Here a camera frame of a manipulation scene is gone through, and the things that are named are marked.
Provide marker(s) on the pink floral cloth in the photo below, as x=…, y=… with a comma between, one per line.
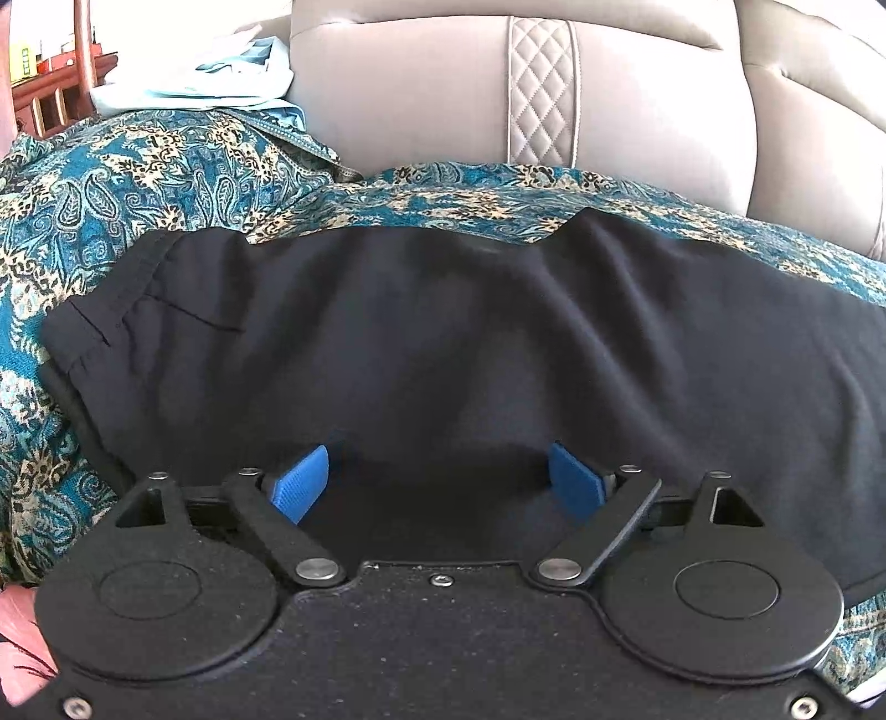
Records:
x=24, y=640

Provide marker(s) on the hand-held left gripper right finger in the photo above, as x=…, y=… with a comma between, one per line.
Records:
x=574, y=478

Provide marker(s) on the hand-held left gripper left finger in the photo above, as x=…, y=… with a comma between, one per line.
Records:
x=301, y=481

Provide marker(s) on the light blue cloth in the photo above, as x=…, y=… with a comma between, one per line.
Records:
x=201, y=73

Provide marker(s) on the wooden furniture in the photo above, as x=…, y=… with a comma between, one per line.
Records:
x=52, y=76

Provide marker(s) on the beige leather sofa backrest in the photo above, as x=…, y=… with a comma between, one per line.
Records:
x=554, y=90

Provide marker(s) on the black pants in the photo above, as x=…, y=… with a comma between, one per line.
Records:
x=443, y=360

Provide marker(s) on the teal paisley blanket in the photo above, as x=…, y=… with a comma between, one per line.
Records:
x=173, y=180

